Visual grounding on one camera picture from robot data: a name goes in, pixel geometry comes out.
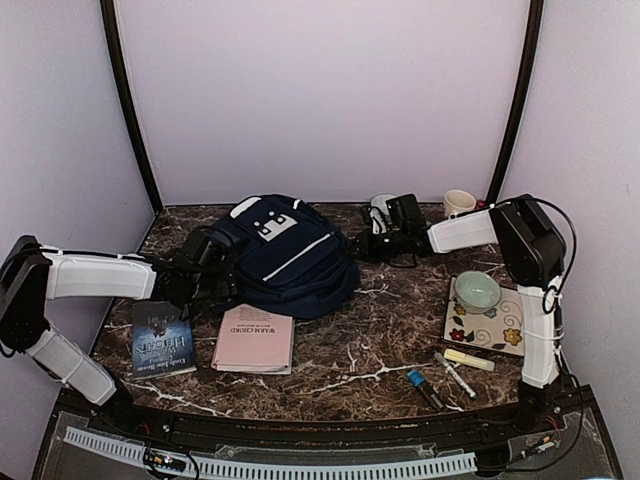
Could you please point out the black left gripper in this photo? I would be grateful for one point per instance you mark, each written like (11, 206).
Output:
(220, 275)

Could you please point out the black frame post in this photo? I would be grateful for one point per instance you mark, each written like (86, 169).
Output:
(126, 100)
(521, 89)

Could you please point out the celadon bowl at back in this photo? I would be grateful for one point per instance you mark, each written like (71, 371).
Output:
(380, 207)

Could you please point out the black marker blue cap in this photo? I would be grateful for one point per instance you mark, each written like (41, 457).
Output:
(420, 384)

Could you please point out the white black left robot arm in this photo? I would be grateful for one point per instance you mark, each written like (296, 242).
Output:
(34, 275)

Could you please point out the cream ceramic mug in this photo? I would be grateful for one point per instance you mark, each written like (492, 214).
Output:
(457, 202)

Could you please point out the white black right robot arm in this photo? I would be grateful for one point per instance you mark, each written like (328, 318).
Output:
(533, 251)

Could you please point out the white marker pen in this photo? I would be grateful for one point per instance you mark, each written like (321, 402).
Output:
(455, 375)

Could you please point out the black left frame post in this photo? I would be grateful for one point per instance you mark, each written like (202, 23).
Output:
(126, 100)

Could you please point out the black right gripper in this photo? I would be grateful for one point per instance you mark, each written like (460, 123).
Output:
(365, 247)

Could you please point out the pink paperback book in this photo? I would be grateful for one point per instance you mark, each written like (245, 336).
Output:
(254, 341)

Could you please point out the dark blue novel book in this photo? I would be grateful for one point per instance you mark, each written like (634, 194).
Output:
(162, 341)

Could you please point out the black right frame post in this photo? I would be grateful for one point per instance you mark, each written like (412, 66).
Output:
(521, 89)

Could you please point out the navy blue student backpack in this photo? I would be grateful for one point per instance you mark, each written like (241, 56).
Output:
(280, 255)

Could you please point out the square floral plate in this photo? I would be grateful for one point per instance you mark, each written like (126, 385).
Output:
(499, 329)

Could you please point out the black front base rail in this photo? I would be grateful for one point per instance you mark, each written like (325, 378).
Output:
(350, 416)

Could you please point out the yellow highlighter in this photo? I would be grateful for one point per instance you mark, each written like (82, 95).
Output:
(469, 360)

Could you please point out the celadon bowl on plate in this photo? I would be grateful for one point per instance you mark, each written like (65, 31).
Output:
(477, 292)

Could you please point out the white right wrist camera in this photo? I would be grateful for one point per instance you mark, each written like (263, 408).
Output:
(375, 219)

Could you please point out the grey slotted cable duct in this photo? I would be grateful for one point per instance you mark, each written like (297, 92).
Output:
(235, 462)

